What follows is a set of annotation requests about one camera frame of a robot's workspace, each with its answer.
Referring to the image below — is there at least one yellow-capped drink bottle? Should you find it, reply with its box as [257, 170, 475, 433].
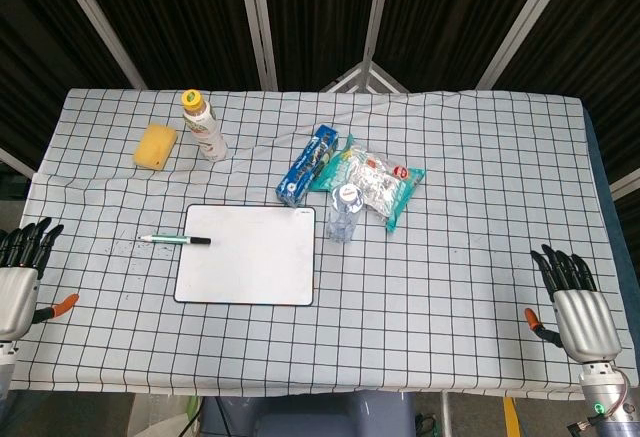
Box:
[180, 88, 230, 163]

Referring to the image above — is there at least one yellow sponge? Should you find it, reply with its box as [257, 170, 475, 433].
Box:
[131, 123, 180, 172]

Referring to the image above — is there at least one white metal screen foot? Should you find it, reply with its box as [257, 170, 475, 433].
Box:
[322, 59, 411, 94]

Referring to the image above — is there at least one metal table leg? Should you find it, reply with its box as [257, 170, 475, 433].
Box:
[439, 391, 453, 437]

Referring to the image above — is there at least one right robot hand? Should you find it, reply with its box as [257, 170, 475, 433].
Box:
[523, 242, 624, 363]

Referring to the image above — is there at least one blue cardboard box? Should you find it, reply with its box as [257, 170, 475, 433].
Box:
[275, 124, 340, 208]

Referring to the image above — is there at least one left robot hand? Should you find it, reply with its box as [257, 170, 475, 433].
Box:
[0, 216, 80, 343]

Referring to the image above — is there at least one green marker pen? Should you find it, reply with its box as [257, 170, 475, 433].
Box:
[137, 234, 212, 247]

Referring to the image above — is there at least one teal snack bag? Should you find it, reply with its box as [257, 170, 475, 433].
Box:
[309, 134, 427, 233]

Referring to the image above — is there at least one clear water bottle white cap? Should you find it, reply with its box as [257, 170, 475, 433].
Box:
[326, 182, 363, 245]

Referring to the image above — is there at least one grey robot torso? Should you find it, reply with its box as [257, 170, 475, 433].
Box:
[199, 390, 416, 437]

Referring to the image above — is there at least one dark blue under cloth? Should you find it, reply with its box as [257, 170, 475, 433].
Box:
[579, 99, 634, 278]

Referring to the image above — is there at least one black screen panel white frame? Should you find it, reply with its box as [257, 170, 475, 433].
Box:
[364, 0, 576, 91]
[237, 0, 394, 91]
[49, 0, 279, 91]
[474, 0, 640, 198]
[0, 0, 146, 178]

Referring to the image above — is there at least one white black-checked tablecloth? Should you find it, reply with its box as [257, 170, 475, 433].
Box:
[0, 87, 632, 401]

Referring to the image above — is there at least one white dry-erase board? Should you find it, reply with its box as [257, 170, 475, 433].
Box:
[173, 203, 318, 306]

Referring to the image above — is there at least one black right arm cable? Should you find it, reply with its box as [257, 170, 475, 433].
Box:
[568, 416, 601, 436]

